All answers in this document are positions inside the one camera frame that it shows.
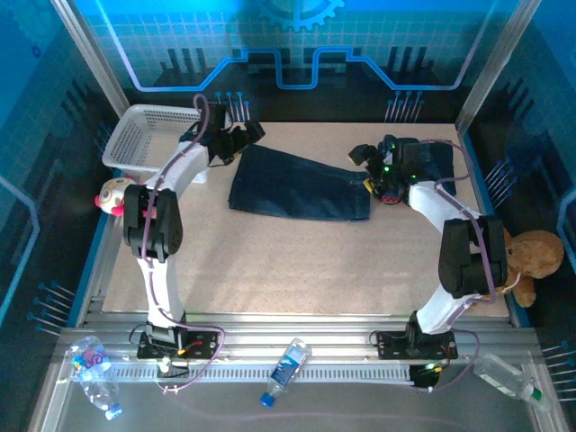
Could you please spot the red polka dot skirt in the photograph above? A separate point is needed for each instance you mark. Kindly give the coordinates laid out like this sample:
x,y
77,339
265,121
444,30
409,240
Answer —
x,y
390,196

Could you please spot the brown plush bear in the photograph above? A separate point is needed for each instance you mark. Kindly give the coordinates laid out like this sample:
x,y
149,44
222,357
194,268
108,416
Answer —
x,y
535,256

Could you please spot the plastic bottle colourful label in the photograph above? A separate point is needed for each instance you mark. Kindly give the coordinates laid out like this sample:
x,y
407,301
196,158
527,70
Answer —
x,y
92,366

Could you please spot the black electronics box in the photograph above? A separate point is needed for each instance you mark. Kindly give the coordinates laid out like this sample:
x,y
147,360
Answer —
x,y
425,375

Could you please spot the aluminium frame post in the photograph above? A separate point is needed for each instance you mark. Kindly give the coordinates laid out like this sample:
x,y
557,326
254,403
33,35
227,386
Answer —
x,y
94,58
495,67

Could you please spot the dark denim skirt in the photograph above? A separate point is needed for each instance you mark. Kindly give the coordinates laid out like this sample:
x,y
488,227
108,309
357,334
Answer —
x,y
297,189
438,166

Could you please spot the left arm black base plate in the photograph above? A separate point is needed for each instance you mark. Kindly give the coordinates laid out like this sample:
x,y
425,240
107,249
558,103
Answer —
x,y
202,346

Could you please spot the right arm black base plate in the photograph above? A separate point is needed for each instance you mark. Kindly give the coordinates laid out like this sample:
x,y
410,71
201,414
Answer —
x,y
391,344

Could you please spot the plastic bottle blue label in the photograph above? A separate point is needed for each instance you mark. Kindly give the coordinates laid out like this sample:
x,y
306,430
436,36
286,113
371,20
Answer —
x,y
285,369

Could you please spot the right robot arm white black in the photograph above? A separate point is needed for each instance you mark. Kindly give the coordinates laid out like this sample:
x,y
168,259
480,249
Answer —
x,y
468,256

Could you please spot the pink striped plush toy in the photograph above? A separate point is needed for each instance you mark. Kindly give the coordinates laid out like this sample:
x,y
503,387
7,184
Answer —
x,y
110,195

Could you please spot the white plastic mesh basket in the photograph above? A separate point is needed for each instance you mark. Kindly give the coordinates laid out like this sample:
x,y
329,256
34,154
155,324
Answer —
x,y
130,135

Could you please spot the clear bottle green cap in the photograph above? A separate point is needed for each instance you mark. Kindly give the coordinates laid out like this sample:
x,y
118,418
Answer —
x,y
504,378

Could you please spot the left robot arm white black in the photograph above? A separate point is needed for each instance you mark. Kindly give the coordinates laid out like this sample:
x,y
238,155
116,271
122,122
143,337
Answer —
x,y
157,225

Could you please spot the aluminium frame rail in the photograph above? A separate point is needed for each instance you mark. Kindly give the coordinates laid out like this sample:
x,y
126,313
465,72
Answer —
x,y
297,326

